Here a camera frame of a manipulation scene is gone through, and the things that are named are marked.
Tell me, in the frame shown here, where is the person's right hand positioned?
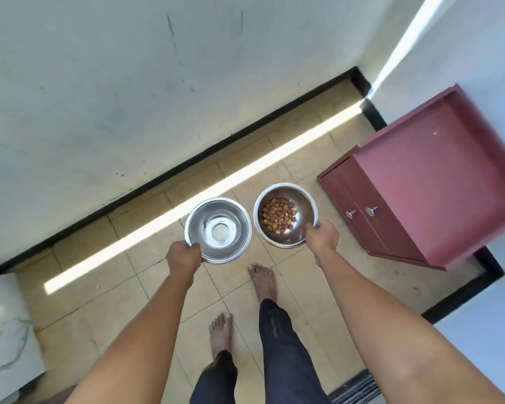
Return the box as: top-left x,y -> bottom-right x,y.
305,219 -> 341,267

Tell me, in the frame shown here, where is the person's left hand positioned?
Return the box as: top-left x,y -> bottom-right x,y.
166,241 -> 203,278

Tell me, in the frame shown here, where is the person's right forearm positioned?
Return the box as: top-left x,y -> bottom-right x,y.
313,250 -> 505,404

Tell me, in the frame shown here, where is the person's left forearm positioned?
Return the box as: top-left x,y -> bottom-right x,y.
65,269 -> 196,404

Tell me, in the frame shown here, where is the person's right foot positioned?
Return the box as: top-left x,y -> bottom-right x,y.
247,263 -> 278,307

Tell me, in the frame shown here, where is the person's foot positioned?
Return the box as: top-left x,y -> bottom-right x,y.
247,263 -> 278,307
209,313 -> 235,362

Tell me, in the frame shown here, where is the person's left foot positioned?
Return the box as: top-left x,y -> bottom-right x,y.
209,313 -> 235,362

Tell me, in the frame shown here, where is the person's right leg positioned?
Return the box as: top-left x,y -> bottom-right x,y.
259,299 -> 333,404

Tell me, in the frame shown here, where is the person's leg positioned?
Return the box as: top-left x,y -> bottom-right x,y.
259,299 -> 333,404
189,350 -> 238,404

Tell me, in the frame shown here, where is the person's left leg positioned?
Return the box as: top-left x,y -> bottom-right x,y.
189,350 -> 238,404

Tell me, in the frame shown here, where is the maroon wooden cabinet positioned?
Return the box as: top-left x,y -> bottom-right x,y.
316,84 -> 505,272

